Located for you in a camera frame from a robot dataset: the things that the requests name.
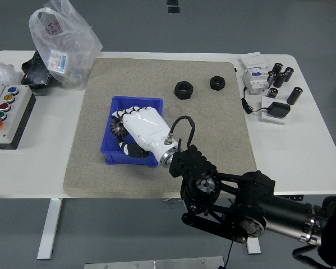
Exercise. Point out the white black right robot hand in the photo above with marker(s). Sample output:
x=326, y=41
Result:
x=145, y=126

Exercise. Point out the black toothed gear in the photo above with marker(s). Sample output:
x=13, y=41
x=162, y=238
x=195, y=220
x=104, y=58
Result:
x=117, y=128

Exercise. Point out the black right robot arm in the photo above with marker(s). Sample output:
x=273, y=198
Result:
x=195, y=165

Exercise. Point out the blue plastic box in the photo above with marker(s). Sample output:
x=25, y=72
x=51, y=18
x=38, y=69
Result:
x=145, y=102

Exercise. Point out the large black hex nut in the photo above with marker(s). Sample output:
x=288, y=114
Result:
x=184, y=90

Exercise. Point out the small black hex nut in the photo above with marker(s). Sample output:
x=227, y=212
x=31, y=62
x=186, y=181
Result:
x=217, y=83

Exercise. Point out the grey five-button control box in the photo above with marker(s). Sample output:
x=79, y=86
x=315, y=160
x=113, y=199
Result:
x=14, y=117

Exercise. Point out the grey-brown mat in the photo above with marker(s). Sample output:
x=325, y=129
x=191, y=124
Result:
x=156, y=73

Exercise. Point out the white blue carton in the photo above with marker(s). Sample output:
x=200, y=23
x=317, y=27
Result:
x=58, y=62

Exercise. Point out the clear plastic bag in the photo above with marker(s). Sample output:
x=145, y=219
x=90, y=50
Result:
x=72, y=33

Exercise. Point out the white circuit breaker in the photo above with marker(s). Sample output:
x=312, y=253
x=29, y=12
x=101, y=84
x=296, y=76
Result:
x=254, y=81

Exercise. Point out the black floor plate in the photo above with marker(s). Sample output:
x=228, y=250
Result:
x=174, y=10
x=172, y=2

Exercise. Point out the white flat plate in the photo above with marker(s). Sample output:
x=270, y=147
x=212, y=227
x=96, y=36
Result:
x=264, y=102

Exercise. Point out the black rectangular case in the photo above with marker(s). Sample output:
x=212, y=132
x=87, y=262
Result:
x=34, y=74

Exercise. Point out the black cylindrical capacitor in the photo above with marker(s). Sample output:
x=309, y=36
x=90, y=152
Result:
x=271, y=79
x=277, y=68
x=272, y=93
x=294, y=95
x=280, y=80
x=288, y=74

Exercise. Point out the black power adapter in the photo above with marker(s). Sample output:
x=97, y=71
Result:
x=279, y=109

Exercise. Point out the white table leg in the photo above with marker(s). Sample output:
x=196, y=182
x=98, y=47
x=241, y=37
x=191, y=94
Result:
x=50, y=224
x=254, y=248

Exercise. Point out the silver metal plate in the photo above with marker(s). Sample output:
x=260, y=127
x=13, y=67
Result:
x=153, y=264

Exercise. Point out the crumpled clear plastic wrap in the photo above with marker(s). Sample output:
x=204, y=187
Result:
x=0, y=72

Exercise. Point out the white switch panel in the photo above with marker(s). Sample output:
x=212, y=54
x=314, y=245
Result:
x=253, y=60

